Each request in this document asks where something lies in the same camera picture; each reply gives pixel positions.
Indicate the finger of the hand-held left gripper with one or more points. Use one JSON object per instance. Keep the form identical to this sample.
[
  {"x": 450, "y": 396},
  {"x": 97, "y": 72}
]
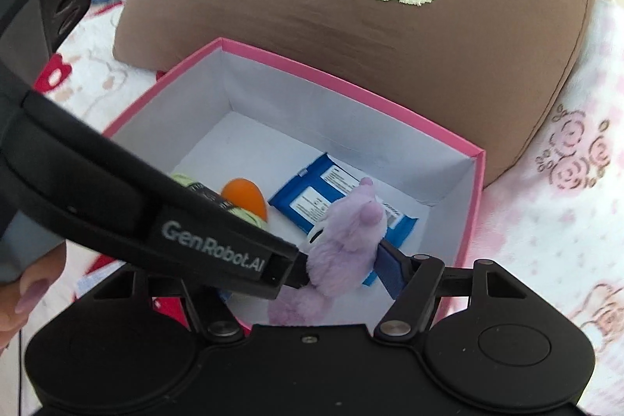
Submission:
[{"x": 298, "y": 272}]

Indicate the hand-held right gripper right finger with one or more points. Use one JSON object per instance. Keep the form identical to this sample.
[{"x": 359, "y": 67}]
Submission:
[{"x": 392, "y": 272}]

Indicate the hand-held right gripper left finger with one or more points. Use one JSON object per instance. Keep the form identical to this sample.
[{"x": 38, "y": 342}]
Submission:
[{"x": 204, "y": 309}]

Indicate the purple plush toy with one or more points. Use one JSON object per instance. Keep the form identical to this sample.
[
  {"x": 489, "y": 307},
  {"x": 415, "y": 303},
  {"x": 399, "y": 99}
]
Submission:
[{"x": 341, "y": 240}]

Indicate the green yarn ball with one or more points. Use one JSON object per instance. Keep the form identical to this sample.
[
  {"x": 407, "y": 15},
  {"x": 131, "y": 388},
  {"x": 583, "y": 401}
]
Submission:
[{"x": 253, "y": 218}]

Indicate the blue wet wipes packet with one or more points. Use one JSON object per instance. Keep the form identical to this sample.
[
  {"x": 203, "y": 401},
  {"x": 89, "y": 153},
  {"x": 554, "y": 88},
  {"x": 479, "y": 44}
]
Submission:
[{"x": 292, "y": 192}]

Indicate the orange makeup sponge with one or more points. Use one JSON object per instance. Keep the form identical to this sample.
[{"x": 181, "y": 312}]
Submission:
[{"x": 243, "y": 196}]

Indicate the pink cardboard box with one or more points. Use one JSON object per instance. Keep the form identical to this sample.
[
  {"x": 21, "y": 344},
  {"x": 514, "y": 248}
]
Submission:
[{"x": 341, "y": 118}]

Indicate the person's left hand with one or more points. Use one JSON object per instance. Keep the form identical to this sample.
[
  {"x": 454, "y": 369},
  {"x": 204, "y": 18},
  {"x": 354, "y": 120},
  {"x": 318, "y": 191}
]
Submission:
[{"x": 29, "y": 294}]

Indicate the pink checked cartoon pillow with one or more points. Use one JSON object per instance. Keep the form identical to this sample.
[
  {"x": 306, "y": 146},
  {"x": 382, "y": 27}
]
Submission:
[{"x": 560, "y": 226}]

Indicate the brown embroidered pillow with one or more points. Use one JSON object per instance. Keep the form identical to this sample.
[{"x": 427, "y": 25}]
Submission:
[{"x": 243, "y": 6}]

